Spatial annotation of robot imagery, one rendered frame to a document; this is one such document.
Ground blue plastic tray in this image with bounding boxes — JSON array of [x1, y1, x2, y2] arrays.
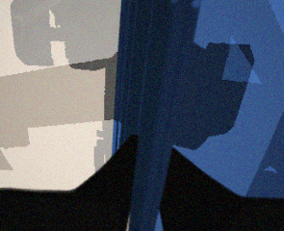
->
[[112, 0, 155, 156], [128, 0, 284, 231]]

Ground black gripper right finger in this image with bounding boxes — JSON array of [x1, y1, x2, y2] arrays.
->
[[160, 147, 284, 231]]

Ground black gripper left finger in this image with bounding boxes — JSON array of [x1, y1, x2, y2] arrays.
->
[[0, 135, 139, 231]]

